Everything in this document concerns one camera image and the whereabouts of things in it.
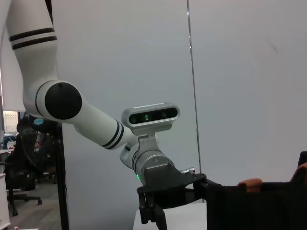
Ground white cabinet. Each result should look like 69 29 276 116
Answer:
0 172 12 226

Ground black partition post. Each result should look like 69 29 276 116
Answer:
55 122 71 230

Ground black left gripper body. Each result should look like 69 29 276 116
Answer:
136 164 207 209

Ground black food bag orange handles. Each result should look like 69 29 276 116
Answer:
205 150 307 230

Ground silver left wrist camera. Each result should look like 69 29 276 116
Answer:
121 102 180 138

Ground black office chair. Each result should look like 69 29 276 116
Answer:
0 143 43 216

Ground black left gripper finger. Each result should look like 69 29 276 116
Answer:
138 190 169 230
192 177 210 204

